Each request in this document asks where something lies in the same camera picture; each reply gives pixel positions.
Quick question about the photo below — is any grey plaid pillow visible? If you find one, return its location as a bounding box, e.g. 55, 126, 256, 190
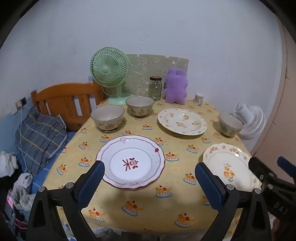
15, 107, 68, 176

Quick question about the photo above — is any yellow printed tablecloth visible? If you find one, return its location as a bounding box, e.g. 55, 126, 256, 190
42, 98, 255, 234

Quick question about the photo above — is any white fan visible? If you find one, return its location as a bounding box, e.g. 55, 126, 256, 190
229, 103, 266, 140

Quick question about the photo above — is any dark clothes pile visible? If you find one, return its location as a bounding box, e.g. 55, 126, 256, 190
0, 176, 30, 234

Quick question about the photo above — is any green patterned board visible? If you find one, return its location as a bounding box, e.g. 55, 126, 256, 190
122, 54, 189, 99

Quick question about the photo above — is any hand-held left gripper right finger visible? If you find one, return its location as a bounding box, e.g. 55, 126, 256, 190
195, 162, 272, 241

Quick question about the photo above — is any scalloped orange floral plate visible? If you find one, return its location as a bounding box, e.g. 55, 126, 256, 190
203, 143, 263, 193

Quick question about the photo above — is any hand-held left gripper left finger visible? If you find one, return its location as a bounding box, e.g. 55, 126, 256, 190
27, 160, 105, 241

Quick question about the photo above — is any purple plush toy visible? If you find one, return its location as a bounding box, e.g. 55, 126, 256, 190
164, 68, 188, 104

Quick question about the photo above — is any white charging cable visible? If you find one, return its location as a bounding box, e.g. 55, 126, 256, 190
18, 103, 26, 172

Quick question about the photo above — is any wooden headboard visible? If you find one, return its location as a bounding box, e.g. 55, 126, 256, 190
31, 82, 107, 132

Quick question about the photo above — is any glass jar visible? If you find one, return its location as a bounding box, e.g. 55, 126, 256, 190
149, 76, 162, 101

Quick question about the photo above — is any green desk fan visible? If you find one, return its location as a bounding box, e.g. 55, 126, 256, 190
90, 47, 134, 105

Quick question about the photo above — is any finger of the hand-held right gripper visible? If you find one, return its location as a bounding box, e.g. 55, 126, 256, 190
248, 157, 275, 186
277, 156, 296, 180

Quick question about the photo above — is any beige bowl green pattern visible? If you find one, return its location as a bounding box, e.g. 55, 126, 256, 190
218, 112, 243, 137

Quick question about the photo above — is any wall socket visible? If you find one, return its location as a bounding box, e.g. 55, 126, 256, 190
15, 97, 27, 109

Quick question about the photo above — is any beige floral ceramic bowl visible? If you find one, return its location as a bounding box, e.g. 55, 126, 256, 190
125, 96, 154, 117
90, 105, 125, 131

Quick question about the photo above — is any round orange floral plate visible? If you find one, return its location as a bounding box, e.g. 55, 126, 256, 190
157, 108, 208, 136

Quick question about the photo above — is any grey cloth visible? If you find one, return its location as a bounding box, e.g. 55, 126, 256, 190
10, 173, 37, 211

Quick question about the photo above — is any white plate red pattern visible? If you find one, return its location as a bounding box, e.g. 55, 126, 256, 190
96, 135, 166, 190

